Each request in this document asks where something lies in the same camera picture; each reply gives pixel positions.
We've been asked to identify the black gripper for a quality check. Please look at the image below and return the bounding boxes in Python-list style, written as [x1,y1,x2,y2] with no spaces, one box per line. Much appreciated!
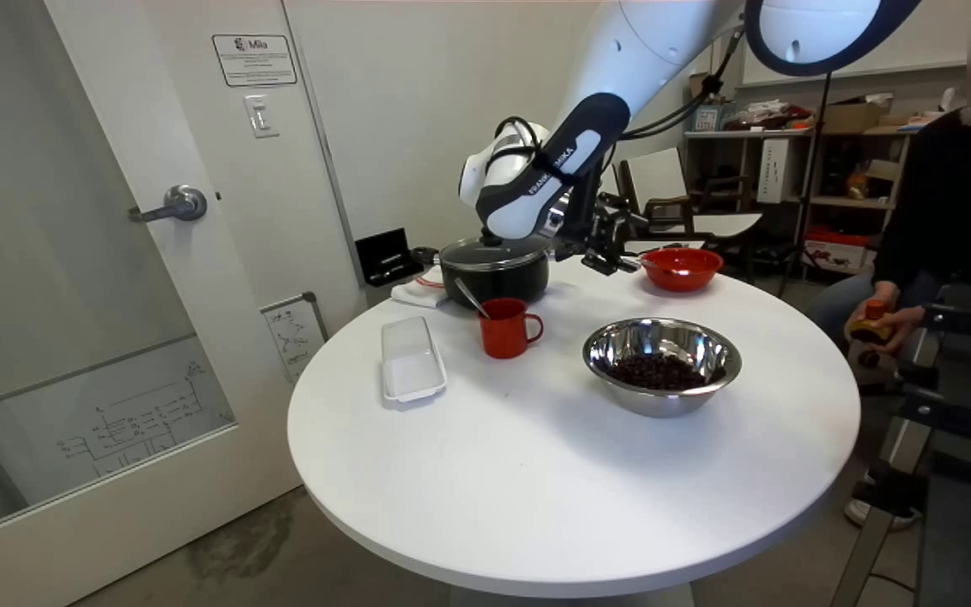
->
[568,193,651,279]

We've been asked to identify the silver metal bowl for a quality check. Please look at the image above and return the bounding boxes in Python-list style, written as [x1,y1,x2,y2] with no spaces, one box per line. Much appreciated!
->
[580,313,745,421]

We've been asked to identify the dark brown bowl contents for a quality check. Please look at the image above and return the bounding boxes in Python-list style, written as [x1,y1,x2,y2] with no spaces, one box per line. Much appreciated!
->
[613,353,705,393]

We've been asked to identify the yellow orange handheld controller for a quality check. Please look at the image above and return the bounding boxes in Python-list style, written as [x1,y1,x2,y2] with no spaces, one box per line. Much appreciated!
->
[846,318,890,347]

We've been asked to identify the red bowl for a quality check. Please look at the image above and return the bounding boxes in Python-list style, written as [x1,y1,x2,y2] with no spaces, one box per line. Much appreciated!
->
[639,242,730,295]

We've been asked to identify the person's right hand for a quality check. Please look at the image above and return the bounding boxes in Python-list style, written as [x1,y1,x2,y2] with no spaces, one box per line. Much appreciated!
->
[841,279,904,331]

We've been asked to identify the person's left hand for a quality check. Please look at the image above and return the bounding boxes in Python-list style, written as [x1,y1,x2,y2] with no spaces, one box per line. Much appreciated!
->
[862,303,932,353]

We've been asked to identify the white folding chair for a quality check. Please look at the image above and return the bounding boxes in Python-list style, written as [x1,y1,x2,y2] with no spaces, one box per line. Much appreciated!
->
[627,138,701,240]

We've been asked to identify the black cooking pot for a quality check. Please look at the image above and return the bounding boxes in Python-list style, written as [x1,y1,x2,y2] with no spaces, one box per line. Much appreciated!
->
[436,246,557,306]

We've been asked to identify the red mug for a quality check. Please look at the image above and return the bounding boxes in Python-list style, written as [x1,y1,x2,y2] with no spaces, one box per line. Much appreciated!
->
[477,292,550,365]

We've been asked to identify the black pot lid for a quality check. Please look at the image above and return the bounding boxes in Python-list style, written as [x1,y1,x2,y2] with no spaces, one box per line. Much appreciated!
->
[436,233,553,276]

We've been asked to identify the metal storage shelf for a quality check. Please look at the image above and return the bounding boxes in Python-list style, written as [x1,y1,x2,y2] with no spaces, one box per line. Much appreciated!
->
[683,67,938,279]

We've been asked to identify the white folded cloth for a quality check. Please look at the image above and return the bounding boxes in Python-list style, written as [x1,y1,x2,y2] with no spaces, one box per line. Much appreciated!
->
[387,266,452,313]

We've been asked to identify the clear plastic container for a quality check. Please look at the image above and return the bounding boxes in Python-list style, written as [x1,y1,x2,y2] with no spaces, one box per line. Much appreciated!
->
[377,313,452,407]

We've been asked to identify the thin black pole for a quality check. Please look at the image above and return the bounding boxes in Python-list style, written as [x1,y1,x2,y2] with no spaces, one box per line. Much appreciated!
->
[790,72,846,289]

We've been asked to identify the brown cardboard box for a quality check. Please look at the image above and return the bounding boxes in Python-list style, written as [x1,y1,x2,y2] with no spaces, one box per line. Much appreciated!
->
[821,98,897,138]

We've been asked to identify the small framed whiteboard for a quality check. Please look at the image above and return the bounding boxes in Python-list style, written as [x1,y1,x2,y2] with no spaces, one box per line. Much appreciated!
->
[259,289,333,387]

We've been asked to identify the seated person dark jacket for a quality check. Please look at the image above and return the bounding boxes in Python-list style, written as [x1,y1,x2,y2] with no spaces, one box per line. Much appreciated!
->
[805,0,971,339]

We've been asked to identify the white door with window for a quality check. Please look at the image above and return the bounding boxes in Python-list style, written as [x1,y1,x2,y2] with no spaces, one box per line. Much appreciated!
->
[0,0,308,607]

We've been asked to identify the small spoon with thin handle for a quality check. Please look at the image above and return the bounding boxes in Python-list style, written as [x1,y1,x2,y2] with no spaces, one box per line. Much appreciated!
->
[452,272,489,318]

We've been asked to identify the black wall file holder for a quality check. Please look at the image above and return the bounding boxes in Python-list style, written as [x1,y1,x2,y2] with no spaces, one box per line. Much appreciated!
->
[350,226,431,289]

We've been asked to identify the white wall switch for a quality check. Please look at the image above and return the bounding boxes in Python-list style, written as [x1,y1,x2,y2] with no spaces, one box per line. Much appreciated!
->
[240,90,282,143]

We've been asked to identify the white wall sign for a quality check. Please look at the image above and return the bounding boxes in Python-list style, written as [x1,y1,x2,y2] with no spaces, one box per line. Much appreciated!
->
[208,30,299,90]

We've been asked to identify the silver door handle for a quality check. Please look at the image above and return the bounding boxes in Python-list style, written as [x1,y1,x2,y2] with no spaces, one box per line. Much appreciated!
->
[130,183,214,226]

